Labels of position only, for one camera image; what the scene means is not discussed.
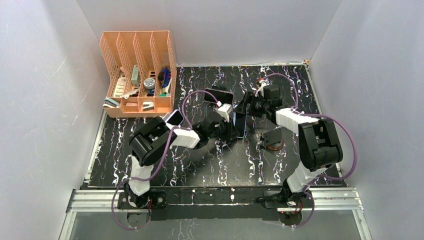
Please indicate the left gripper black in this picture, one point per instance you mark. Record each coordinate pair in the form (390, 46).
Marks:
(231, 133)

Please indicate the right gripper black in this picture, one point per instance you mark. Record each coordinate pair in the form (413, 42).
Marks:
(250, 98)

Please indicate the phone with blue case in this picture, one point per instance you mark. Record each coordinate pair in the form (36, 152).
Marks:
(239, 120)

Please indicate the phone with pink case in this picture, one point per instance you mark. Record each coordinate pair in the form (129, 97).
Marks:
(225, 97)

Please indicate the phone with purple case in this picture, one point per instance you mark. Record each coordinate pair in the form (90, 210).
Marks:
(176, 118)

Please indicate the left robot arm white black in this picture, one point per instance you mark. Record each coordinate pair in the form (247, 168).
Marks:
(150, 144)

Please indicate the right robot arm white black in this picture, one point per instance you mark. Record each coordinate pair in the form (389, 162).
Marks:
(318, 142)

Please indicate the grey stand on wooden base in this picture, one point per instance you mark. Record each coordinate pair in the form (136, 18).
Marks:
(272, 140)

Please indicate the blue black tool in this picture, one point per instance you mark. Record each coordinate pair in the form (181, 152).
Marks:
(164, 77)

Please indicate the white stapler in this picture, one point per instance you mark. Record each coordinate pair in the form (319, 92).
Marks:
(148, 106)

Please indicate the round blue white tape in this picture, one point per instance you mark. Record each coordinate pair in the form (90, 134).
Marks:
(149, 83)

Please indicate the orange plastic file organizer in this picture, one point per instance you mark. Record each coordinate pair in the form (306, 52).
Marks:
(143, 73)

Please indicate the green white box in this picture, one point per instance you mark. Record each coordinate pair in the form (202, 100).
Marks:
(135, 77)

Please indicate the white label tag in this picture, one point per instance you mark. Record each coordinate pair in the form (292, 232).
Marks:
(120, 86)

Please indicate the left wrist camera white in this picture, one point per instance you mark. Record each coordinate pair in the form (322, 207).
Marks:
(225, 111)

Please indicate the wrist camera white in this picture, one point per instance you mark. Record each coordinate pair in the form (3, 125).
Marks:
(262, 83)
(225, 111)

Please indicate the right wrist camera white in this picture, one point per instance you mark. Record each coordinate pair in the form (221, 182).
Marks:
(262, 83)

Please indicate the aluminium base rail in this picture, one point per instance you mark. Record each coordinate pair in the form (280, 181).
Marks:
(168, 203)

